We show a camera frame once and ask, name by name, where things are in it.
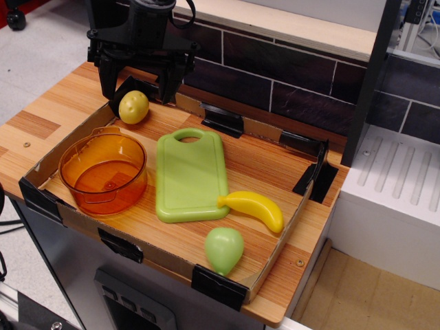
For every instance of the white toy sink drainboard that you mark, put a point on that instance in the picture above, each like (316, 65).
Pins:
(387, 212)

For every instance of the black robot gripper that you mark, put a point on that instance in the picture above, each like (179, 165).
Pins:
(142, 40)

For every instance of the orange transparent plastic pot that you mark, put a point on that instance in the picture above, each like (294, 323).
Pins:
(105, 172)

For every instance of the black caster wheel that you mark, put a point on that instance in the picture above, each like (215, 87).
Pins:
(16, 20)

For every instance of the cardboard fence with black tape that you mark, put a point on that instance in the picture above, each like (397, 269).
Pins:
(301, 175)

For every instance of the grey toy oven front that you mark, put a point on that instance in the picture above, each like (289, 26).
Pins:
(129, 308)

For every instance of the yellow plastic toy banana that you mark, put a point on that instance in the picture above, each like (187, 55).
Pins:
(254, 205)

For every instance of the yellow plastic toy potato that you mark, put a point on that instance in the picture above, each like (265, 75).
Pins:
(133, 107)

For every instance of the green plastic cutting board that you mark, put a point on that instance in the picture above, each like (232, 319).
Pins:
(190, 176)

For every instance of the green plastic toy pear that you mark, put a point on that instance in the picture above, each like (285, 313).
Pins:
(224, 248)

